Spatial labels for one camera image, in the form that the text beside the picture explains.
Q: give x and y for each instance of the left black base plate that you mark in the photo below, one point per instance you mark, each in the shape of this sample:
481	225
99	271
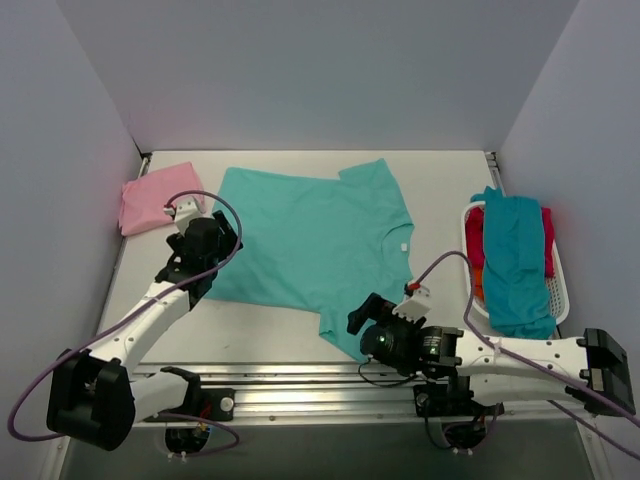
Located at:
215	404

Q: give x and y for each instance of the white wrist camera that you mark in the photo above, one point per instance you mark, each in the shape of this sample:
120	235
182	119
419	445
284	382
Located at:
416	303
184	212

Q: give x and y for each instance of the teal blue t-shirt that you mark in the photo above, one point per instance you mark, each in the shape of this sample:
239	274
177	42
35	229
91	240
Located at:
516	297

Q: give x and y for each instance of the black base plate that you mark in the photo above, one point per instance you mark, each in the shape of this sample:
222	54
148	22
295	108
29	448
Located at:
435	400
215	404

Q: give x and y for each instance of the aluminium rail frame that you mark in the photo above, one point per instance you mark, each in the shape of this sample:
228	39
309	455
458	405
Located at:
303	411

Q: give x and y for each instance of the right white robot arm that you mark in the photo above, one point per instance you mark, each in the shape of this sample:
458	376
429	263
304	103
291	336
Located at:
591	369

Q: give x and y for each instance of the orange t-shirt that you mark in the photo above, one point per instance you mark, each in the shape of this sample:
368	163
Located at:
478	283

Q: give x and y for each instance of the red t-shirt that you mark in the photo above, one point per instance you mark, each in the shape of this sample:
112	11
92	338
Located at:
474	239

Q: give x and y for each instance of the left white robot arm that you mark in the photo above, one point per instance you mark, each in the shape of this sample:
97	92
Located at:
93	396

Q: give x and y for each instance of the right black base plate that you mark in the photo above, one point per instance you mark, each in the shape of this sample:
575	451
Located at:
435	400

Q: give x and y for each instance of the mint green t-shirt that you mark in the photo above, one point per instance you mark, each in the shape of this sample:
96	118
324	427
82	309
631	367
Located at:
318	245

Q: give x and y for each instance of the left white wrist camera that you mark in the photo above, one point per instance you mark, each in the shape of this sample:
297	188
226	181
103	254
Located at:
184	212

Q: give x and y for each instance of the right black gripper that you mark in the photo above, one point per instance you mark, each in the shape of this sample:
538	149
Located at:
373	310

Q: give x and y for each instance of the white laundry basket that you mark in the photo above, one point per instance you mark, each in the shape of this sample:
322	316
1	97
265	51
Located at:
559	303

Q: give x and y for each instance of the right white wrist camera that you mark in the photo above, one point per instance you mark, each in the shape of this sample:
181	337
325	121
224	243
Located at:
416	303

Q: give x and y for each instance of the folded pink t-shirt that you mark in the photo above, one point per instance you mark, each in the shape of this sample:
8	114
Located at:
143	199

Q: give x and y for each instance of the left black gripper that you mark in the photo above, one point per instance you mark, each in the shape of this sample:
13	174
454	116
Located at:
223	232

